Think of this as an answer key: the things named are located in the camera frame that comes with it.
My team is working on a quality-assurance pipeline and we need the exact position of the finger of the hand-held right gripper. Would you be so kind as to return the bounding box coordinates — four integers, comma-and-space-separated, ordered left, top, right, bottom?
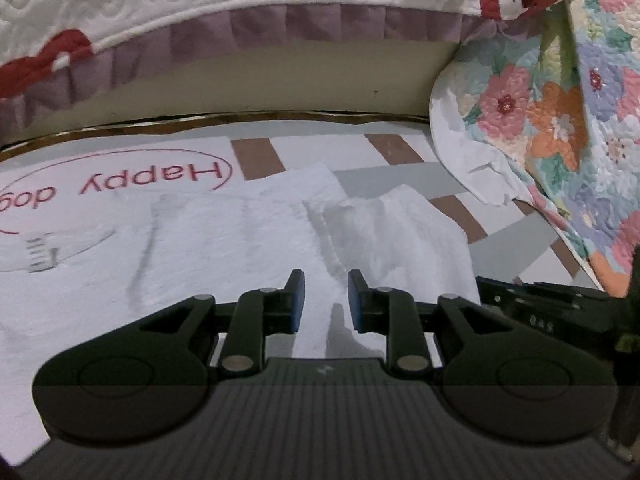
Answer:
474, 276, 539, 318

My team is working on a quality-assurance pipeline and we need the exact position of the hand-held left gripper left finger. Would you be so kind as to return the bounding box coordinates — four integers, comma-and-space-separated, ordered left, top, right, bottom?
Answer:
138, 268, 307, 377

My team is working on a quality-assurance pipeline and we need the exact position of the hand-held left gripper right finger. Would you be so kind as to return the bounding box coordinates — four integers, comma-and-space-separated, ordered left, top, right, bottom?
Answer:
347, 268, 517, 379

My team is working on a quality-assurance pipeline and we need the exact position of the white knit garment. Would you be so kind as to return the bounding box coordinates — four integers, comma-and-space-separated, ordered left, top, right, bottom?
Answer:
100, 161, 478, 361

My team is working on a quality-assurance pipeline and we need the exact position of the floral patchwork quilt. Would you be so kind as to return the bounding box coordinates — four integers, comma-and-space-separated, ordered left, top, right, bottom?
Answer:
429, 0, 640, 297

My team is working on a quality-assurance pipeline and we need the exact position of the beige bed base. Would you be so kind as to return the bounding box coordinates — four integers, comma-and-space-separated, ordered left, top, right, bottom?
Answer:
0, 35, 457, 161

